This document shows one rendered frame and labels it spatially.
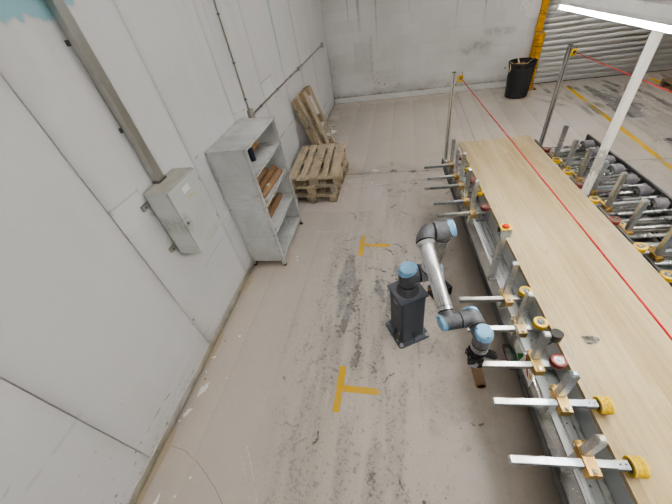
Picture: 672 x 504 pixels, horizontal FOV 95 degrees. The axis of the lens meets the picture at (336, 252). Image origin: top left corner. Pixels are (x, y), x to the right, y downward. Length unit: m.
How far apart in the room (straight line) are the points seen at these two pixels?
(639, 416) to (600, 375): 0.21
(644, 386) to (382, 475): 1.64
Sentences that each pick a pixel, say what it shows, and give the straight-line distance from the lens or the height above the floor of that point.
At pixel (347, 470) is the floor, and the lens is 2.73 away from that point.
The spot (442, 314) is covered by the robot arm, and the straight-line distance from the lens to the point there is 1.82.
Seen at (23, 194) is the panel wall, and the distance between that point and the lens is 2.29.
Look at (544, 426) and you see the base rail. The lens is 2.20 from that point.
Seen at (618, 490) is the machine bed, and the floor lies 0.69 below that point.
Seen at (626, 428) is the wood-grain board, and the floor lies 0.90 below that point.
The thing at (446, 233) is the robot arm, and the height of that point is 1.37.
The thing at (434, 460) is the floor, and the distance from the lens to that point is 2.74.
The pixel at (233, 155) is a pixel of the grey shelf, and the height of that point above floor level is 1.50.
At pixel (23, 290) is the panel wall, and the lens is 2.28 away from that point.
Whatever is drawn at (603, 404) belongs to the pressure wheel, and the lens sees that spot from 2.05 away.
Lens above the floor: 2.64
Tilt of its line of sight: 41 degrees down
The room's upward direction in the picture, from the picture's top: 11 degrees counter-clockwise
